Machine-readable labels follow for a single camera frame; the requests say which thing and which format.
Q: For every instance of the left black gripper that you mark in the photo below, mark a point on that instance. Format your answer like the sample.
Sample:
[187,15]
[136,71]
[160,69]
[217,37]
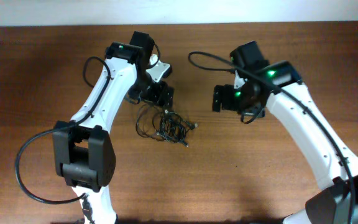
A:
[159,94]

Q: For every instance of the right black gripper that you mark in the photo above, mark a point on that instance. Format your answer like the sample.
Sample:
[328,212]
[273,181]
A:
[221,98]

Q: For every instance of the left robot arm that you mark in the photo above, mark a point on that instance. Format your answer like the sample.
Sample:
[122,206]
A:
[83,150]

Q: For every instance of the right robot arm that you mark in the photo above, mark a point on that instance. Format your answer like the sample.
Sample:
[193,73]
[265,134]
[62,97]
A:
[334,165]

